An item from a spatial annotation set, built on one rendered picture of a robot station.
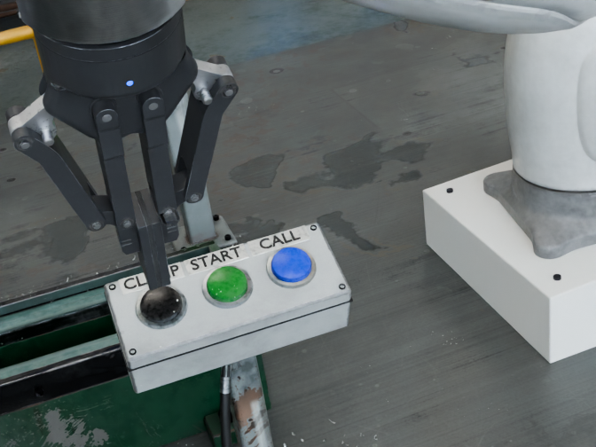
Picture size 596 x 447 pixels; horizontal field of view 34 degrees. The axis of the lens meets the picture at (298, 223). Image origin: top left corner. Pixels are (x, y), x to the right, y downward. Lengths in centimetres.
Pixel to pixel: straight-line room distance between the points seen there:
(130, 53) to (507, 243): 67
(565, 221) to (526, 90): 15
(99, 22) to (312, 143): 109
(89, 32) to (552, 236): 69
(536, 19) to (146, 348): 43
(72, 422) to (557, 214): 54
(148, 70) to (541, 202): 65
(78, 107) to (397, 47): 137
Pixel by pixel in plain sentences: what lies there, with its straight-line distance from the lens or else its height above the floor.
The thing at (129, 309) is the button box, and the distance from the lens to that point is 72.
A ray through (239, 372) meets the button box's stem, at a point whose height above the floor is 98.
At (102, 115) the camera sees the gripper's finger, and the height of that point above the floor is 126.
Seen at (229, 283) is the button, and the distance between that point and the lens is 71.
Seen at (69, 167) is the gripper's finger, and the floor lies 123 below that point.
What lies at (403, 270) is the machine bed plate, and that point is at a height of 80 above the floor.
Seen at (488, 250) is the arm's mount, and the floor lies 87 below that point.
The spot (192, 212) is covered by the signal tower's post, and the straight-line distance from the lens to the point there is 127.
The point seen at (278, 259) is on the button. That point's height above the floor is 107.
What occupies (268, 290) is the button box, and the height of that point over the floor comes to 106.
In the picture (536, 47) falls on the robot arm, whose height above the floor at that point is 110.
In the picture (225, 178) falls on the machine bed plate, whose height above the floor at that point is 80.
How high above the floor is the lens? 146
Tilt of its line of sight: 30 degrees down
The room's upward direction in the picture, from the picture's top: 9 degrees counter-clockwise
